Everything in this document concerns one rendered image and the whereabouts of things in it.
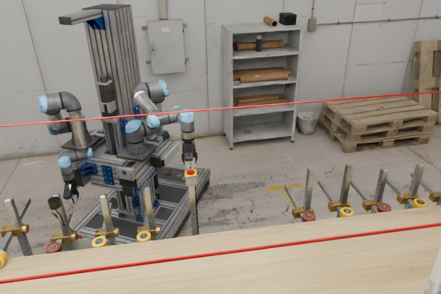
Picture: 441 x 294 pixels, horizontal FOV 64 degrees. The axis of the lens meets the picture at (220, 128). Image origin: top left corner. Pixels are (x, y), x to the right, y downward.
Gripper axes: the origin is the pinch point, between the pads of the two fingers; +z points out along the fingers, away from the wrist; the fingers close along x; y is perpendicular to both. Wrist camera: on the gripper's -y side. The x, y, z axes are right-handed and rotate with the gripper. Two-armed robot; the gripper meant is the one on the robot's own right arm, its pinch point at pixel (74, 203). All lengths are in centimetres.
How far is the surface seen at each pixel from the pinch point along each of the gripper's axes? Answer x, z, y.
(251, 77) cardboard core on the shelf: -171, -14, 198
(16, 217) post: 19.5, -22.3, -36.7
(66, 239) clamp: -3.8, -2.3, -37.5
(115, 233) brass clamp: -32.3, -2.5, -37.1
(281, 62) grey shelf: -222, -18, 239
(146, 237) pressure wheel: -51, -8, -50
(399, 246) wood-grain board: -190, -7, -80
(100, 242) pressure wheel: -26, -8, -49
